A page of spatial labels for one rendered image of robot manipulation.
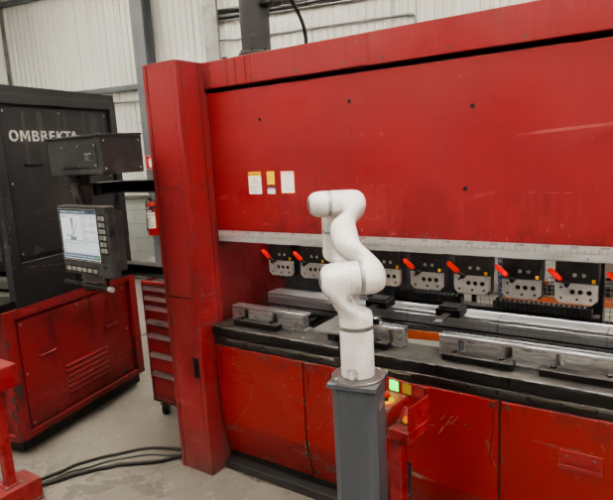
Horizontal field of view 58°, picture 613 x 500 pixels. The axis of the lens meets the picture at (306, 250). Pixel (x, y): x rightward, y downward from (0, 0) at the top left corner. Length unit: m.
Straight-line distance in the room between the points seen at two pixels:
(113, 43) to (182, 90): 5.98
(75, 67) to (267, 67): 6.72
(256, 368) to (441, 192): 1.37
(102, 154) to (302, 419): 1.65
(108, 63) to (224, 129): 6.04
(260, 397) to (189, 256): 0.85
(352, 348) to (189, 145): 1.53
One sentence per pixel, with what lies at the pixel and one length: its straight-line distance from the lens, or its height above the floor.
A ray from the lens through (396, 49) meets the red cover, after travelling 2.49.
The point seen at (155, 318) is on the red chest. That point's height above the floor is 0.74.
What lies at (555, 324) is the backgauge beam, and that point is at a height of 0.98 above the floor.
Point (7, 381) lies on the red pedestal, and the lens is 3.31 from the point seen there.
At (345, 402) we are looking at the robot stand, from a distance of 2.00.
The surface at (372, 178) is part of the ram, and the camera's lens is 2.54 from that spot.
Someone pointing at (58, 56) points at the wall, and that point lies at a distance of 9.62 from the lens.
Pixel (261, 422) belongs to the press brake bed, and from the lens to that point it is 3.16.
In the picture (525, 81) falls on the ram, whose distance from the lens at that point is 2.32.
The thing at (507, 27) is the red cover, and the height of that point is 2.22.
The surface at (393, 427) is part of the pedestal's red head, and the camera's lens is 2.34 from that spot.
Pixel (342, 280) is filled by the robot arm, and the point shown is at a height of 1.37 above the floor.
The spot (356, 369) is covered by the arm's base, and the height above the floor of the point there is 1.05.
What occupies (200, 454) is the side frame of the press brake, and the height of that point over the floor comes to 0.11.
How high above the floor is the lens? 1.81
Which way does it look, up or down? 10 degrees down
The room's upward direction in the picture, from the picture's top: 3 degrees counter-clockwise
